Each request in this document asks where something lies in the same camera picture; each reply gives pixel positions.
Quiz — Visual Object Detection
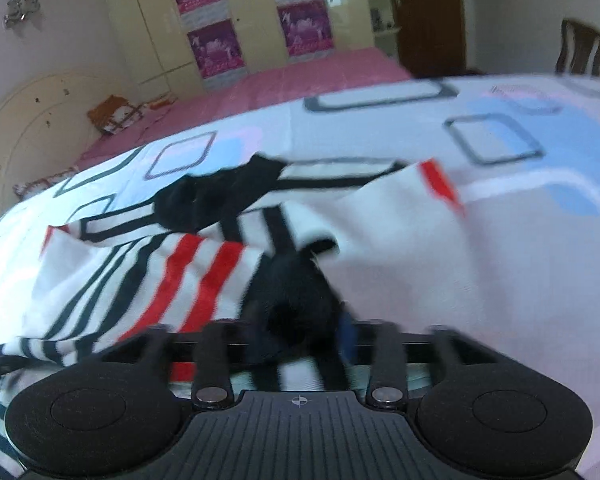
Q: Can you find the striped white black red shirt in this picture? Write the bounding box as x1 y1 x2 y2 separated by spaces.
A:
0 155 484 479

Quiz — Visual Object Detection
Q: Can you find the white patterned bed sheet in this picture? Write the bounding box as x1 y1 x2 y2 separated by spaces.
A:
0 76 600 479

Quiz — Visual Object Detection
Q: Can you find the pink bed cover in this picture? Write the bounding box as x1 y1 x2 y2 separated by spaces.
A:
74 48 413 170

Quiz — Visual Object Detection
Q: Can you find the orange patterned pillow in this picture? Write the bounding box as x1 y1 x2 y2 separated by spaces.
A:
86 96 145 136

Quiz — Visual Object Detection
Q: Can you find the floral pillow near headboard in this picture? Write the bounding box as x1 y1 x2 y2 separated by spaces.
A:
12 166 78 202

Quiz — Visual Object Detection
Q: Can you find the lower left purple poster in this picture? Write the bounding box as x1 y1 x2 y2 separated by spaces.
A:
187 20 245 79

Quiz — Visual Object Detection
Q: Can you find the cream round headboard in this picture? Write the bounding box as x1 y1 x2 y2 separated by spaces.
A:
0 73 132 219

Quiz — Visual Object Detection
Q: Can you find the cream corner shelf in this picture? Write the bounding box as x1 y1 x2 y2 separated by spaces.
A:
367 0 400 61

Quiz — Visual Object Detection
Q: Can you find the lower right purple poster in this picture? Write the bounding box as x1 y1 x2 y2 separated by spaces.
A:
277 0 335 58

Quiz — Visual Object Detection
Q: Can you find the cream wardrobe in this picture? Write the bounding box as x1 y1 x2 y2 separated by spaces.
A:
106 0 374 100

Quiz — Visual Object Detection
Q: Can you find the dark brown wooden door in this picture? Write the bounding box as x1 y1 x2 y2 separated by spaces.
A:
392 0 466 78

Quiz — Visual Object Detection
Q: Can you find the dark wooden chair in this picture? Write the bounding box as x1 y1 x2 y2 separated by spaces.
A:
555 18 600 76

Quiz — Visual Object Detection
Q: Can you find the wall lamp sconce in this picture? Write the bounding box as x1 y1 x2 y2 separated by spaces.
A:
3 0 41 29

